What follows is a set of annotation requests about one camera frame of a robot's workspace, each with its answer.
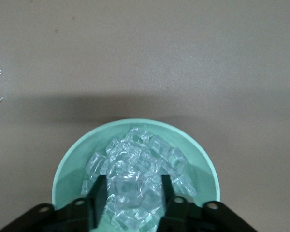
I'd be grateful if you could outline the pile of clear ice cubes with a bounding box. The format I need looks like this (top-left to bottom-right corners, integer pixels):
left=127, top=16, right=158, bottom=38
left=81, top=127, right=198, bottom=232

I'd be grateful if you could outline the brown table cover sheet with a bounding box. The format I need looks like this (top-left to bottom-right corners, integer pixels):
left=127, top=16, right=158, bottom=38
left=0, top=0, right=290, bottom=232

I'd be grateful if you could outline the single clear ice cube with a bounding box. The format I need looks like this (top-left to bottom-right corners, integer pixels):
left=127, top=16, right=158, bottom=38
left=110, top=177, right=147, bottom=210

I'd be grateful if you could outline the green ceramic bowl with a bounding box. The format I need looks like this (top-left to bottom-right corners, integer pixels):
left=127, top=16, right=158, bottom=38
left=52, top=117, right=220, bottom=232

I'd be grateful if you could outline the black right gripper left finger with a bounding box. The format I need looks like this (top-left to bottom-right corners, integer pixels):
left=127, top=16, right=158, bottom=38
left=0, top=174, right=109, bottom=232

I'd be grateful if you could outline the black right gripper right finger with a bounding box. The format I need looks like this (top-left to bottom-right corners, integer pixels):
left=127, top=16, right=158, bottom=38
left=156, top=175, right=256, bottom=232

